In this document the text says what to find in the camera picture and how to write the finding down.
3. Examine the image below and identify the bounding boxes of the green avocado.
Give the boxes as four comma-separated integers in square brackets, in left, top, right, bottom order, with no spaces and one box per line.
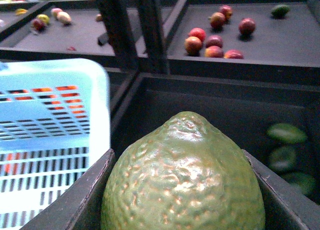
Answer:
[281,172,316,196]
[266,123,308,144]
[271,4,291,19]
[100,111,266,230]
[268,145,297,173]

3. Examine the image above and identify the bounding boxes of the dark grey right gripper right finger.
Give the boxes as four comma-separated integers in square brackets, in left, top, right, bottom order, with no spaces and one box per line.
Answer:
[243,150,320,230]

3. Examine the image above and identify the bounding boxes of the black upper left tray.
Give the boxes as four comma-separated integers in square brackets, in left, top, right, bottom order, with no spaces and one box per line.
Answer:
[168,0,320,67]

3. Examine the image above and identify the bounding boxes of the black shelf post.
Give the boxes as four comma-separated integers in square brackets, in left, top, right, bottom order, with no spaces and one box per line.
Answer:
[136,0,170,74]
[96,0,139,71]

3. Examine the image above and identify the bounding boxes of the light blue plastic basket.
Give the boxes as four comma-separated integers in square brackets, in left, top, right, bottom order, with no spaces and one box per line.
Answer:
[0,58,110,230]

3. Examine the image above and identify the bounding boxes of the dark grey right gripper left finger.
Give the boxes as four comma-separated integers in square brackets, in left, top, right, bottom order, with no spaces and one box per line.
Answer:
[22,149,115,230]

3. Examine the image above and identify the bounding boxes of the dark passion fruit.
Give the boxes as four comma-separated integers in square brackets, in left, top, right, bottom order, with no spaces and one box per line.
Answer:
[238,18,256,36]

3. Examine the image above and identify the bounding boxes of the green avocado on shelf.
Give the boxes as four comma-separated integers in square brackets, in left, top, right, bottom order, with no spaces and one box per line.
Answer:
[271,4,291,19]

